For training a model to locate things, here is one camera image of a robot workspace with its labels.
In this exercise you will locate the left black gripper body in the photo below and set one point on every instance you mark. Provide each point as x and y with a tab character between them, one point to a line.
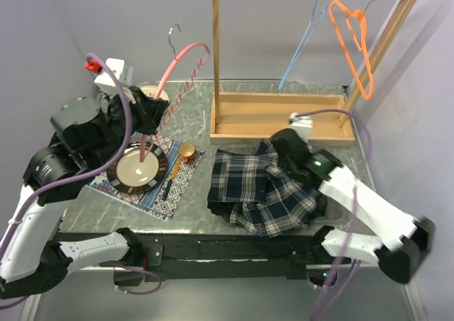
117	115

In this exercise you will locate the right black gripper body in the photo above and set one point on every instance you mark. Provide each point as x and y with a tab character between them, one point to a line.
283	165

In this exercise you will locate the navy beige plaid skirt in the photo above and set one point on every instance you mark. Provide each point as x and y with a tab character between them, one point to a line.
252	191

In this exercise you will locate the pink hanger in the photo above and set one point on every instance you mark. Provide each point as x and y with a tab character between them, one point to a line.
177	58

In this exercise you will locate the light blue wire hanger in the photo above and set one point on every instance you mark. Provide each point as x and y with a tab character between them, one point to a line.
314	22

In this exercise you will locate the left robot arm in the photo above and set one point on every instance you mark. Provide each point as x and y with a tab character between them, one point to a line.
87	140

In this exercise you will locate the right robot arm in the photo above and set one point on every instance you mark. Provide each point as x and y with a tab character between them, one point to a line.
400	242

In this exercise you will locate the beige round plate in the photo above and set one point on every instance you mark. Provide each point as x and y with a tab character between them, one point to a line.
151	90

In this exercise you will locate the black rimmed plate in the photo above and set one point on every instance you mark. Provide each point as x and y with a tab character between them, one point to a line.
130	175

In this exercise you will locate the wooden clothes rack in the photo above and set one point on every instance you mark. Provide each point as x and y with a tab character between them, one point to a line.
245	117

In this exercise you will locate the clear plastic bin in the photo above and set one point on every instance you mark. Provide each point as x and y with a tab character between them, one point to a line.
327	211

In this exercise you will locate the dark green pen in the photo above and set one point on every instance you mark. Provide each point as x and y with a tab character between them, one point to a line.
167	190

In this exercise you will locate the blue patterned placemat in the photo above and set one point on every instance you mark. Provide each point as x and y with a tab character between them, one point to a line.
151	201

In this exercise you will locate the copper cup with handle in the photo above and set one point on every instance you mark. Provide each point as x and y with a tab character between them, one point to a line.
186	151

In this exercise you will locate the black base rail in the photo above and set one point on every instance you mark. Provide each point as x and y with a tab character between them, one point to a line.
186	256

